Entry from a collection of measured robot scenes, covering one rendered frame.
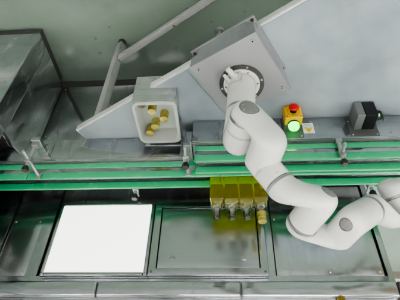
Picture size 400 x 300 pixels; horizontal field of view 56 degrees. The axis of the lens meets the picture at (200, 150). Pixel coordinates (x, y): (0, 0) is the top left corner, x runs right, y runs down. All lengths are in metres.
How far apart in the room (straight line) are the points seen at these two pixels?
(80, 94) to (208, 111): 1.05
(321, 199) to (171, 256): 0.76
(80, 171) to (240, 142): 0.83
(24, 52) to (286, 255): 1.61
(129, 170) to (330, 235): 0.88
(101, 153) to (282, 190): 0.94
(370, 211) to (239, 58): 0.62
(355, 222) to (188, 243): 0.74
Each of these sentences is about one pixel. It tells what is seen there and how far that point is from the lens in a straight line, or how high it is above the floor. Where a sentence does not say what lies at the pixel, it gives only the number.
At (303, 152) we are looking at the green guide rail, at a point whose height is 0.93.
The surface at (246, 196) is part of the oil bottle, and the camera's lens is 1.50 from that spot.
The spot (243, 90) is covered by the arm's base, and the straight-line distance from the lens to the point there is 1.22.
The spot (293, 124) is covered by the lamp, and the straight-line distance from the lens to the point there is 1.52.
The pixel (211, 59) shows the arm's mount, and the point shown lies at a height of 0.85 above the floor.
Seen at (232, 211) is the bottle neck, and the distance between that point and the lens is 1.47.
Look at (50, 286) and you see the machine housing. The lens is 1.64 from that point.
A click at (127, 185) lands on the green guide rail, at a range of 1.66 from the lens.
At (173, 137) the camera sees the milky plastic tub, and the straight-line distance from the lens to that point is 1.58.
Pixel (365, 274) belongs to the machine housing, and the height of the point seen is 1.30.
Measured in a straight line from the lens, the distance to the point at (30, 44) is 2.23.
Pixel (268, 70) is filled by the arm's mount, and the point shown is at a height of 0.87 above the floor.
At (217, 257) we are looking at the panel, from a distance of 1.53.
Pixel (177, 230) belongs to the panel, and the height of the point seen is 1.12.
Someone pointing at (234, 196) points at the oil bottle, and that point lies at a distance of 1.50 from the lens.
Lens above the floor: 1.91
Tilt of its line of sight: 42 degrees down
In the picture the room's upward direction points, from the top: 178 degrees counter-clockwise
